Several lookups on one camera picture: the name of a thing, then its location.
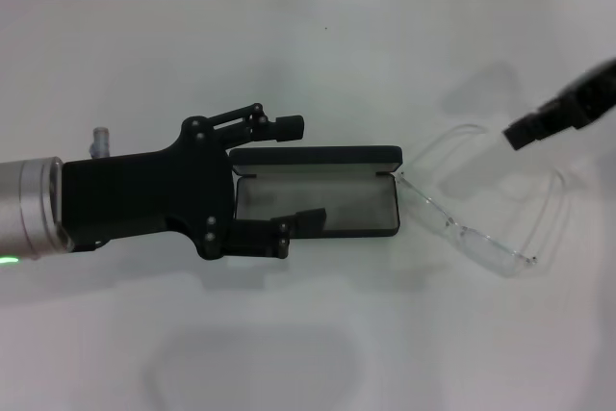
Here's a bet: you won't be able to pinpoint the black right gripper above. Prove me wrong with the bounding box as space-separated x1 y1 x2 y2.
501 57 616 153

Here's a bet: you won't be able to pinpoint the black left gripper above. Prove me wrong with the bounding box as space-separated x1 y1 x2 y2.
61 115 238 263

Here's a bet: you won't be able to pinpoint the black glasses case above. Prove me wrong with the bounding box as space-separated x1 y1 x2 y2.
228 143 404 239

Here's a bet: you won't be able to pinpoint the clear white glasses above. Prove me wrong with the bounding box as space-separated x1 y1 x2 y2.
397 121 581 280

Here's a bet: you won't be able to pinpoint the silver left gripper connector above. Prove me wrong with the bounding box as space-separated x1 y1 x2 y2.
89 125 113 161

